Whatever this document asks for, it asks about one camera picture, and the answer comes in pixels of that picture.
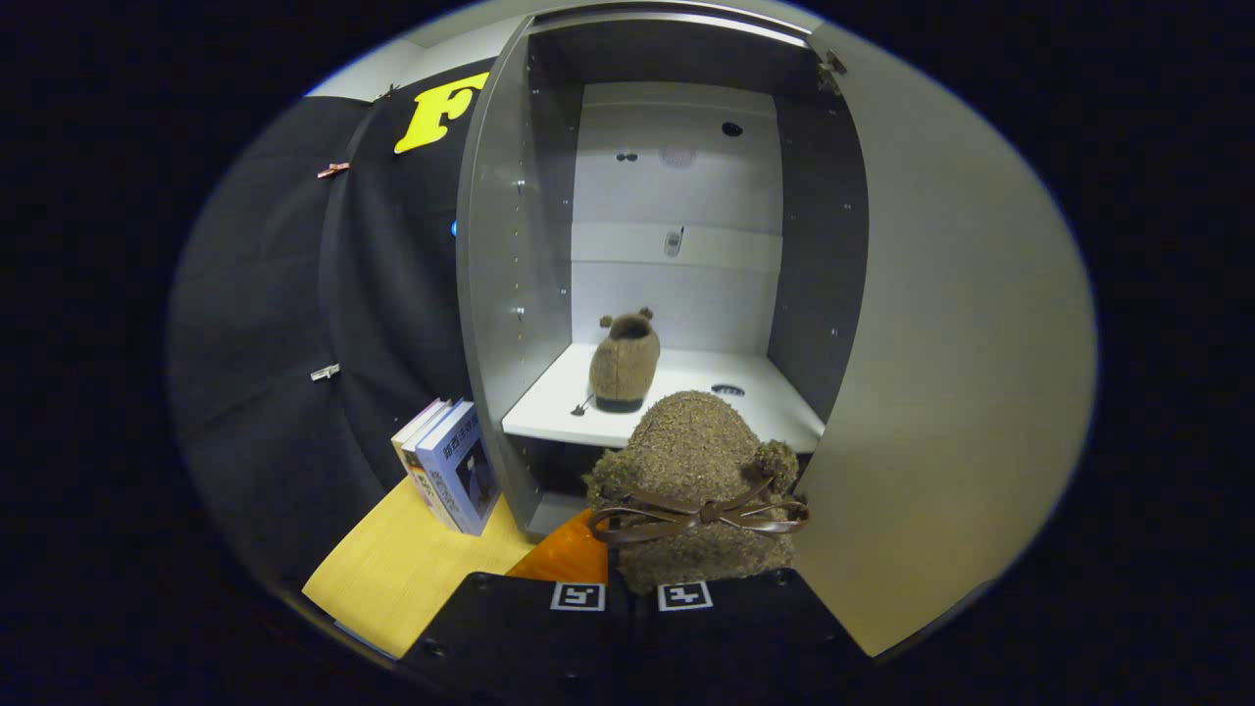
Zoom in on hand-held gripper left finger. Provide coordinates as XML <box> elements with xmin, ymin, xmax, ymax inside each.
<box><xmin>397</xmin><ymin>508</ymin><xmax>633</xmax><ymax>697</ymax></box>

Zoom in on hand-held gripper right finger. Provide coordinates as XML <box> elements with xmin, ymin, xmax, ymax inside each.
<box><xmin>632</xmin><ymin>569</ymin><xmax>874</xmax><ymax>692</ymax></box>

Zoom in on brown fluffy shoe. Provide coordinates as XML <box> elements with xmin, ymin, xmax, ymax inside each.
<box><xmin>588</xmin><ymin>307</ymin><xmax>662</xmax><ymax>414</ymax></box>
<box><xmin>585</xmin><ymin>390</ymin><xmax>811</xmax><ymax>595</ymax></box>

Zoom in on beige shoe cabinet door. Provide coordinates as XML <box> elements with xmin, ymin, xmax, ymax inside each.
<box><xmin>792</xmin><ymin>22</ymin><xmax>1099</xmax><ymax>658</ymax></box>

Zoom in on grey shoe cabinet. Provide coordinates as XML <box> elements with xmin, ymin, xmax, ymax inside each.
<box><xmin>456</xmin><ymin>5</ymin><xmax>869</xmax><ymax>538</ymax></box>

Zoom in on white cabinet shelf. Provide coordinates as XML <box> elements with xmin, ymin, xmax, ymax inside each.
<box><xmin>502</xmin><ymin>343</ymin><xmax>827</xmax><ymax>454</ymax></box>

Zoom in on blue cover book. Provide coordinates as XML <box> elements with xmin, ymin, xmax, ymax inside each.
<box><xmin>417</xmin><ymin>402</ymin><xmax>499</xmax><ymax>536</ymax></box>

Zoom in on dark spine book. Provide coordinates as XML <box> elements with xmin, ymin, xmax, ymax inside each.
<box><xmin>402</xmin><ymin>400</ymin><xmax>462</xmax><ymax>521</ymax></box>

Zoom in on black backdrop cloth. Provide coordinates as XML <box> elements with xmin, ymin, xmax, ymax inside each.
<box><xmin>169</xmin><ymin>59</ymin><xmax>491</xmax><ymax>589</ymax></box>

